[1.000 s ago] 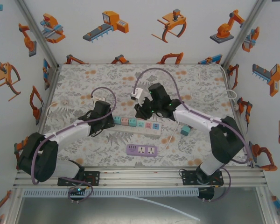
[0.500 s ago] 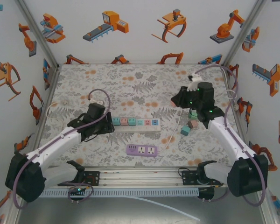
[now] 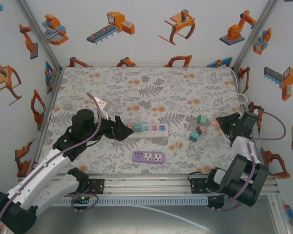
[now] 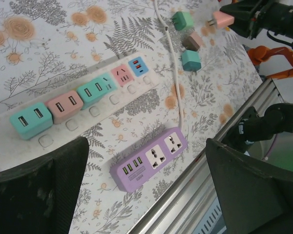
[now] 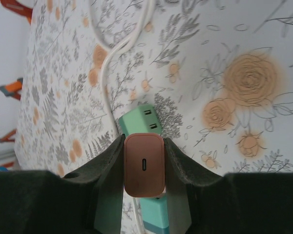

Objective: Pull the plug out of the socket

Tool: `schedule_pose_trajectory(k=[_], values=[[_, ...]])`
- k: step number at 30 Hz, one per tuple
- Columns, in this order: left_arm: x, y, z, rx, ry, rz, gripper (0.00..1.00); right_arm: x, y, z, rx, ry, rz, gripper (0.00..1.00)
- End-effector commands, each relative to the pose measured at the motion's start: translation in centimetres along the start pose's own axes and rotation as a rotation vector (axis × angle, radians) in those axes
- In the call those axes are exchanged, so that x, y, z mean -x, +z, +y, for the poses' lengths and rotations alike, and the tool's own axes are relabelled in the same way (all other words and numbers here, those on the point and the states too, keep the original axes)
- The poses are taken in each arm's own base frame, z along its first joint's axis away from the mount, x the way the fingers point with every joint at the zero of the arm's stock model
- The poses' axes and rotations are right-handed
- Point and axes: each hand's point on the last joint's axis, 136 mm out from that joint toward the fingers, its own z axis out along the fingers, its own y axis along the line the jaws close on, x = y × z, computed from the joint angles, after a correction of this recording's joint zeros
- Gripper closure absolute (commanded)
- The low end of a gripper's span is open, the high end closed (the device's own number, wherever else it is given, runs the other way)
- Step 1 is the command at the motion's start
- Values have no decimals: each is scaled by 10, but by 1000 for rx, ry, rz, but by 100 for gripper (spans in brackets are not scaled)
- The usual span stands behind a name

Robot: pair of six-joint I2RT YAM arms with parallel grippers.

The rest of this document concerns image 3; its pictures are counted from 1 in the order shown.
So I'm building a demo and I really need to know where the white power strip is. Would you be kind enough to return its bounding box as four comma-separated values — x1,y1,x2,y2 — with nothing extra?
125,122,169,139

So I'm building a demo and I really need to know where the purple power strip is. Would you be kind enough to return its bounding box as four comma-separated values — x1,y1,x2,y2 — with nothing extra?
132,150,166,163

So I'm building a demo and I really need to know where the floral tablecloth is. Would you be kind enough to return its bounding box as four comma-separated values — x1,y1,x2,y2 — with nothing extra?
40,66,259,175

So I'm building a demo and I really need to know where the grey metal panel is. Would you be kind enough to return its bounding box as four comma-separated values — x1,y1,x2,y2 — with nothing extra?
13,205,278,234

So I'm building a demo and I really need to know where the translucent white tube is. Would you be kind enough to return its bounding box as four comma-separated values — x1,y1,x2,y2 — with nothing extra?
126,204,210,232

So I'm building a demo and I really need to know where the white power strip cord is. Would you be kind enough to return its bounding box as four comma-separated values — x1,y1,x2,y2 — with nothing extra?
48,106,75,130

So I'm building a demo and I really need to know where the white purple strip cord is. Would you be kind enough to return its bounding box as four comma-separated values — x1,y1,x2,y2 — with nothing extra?
164,66,249,160

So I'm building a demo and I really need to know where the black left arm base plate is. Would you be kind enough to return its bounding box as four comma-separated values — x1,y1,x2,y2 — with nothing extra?
86,178,105,195

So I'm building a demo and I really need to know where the aluminium front rail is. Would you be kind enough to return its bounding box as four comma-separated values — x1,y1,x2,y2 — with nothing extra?
19,174,276,196

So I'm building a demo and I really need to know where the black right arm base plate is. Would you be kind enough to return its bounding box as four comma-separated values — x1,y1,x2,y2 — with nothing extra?
189,177,223,195

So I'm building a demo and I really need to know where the white slotted cable duct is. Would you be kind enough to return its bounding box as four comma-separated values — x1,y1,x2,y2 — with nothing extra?
50,196,209,207

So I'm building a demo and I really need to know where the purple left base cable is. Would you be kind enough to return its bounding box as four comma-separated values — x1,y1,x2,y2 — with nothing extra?
70,193,99,213

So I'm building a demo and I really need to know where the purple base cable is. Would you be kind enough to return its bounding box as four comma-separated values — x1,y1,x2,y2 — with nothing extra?
70,193,99,213
209,195,245,212

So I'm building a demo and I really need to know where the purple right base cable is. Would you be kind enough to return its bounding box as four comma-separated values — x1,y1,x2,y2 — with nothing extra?
209,195,245,212

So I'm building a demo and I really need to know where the aluminium frame post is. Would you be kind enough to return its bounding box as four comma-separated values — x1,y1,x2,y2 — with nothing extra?
14,0,64,171
230,0,281,156

